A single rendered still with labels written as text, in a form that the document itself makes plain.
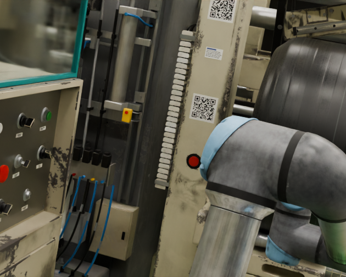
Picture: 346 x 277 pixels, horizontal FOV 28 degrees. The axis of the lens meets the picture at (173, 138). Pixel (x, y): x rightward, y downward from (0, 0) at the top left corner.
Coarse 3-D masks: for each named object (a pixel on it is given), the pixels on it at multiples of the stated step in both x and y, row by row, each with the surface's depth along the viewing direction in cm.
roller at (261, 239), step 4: (260, 232) 193; (264, 232) 193; (268, 232) 193; (260, 236) 192; (264, 236) 192; (256, 240) 192; (260, 240) 192; (264, 240) 192; (256, 244) 193; (260, 244) 192; (264, 244) 192
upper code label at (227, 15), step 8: (216, 0) 194; (224, 0) 193; (232, 0) 192; (216, 8) 194; (224, 8) 193; (232, 8) 193; (208, 16) 195; (216, 16) 194; (224, 16) 194; (232, 16) 193
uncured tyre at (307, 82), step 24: (288, 48) 186; (312, 48) 185; (336, 48) 186; (288, 72) 178; (312, 72) 178; (336, 72) 177; (264, 96) 179; (288, 96) 175; (312, 96) 174; (336, 96) 173; (264, 120) 176; (288, 120) 174; (312, 120) 172; (336, 120) 171; (336, 144) 170; (312, 216) 178
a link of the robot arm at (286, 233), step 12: (276, 216) 143; (288, 216) 141; (300, 216) 141; (276, 228) 142; (288, 228) 141; (300, 228) 141; (312, 228) 141; (276, 240) 142; (288, 240) 141; (300, 240) 140; (312, 240) 139; (276, 252) 142; (288, 252) 141; (300, 252) 140; (312, 252) 139; (288, 264) 142
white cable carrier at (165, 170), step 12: (180, 48) 200; (192, 48) 203; (180, 60) 200; (180, 72) 201; (180, 84) 201; (180, 96) 202; (180, 108) 203; (168, 120) 204; (180, 120) 207; (168, 132) 204; (168, 144) 205; (168, 156) 205; (168, 168) 206; (168, 180) 208
